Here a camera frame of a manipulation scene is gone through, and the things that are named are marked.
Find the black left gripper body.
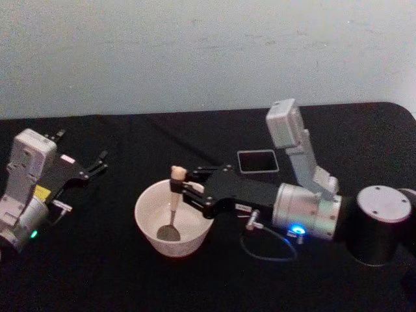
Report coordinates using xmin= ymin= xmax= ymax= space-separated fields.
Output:
xmin=33 ymin=151 xmax=91 ymax=205

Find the wooden handled metal spoon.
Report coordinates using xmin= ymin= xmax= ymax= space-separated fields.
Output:
xmin=156 ymin=165 xmax=187 ymax=242

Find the thin dark right gripper cable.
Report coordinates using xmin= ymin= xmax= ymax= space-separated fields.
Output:
xmin=240 ymin=209 xmax=298 ymax=263

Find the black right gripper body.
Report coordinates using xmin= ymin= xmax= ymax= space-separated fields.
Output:
xmin=201 ymin=164 xmax=283 ymax=220

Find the thin dark left gripper cable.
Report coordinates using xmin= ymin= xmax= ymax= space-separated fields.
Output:
xmin=49 ymin=199 xmax=74 ymax=226

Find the white round bowl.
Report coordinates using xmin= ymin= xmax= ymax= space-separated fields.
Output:
xmin=134 ymin=179 xmax=215 ymax=259

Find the small square black container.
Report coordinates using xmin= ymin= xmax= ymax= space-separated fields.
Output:
xmin=237 ymin=149 xmax=280 ymax=176

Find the thin dark gripper cable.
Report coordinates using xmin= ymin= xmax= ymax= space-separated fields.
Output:
xmin=240 ymin=209 xmax=298 ymax=263
xmin=49 ymin=199 xmax=74 ymax=226

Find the black table cloth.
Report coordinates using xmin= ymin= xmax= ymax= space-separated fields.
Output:
xmin=0 ymin=101 xmax=416 ymax=312

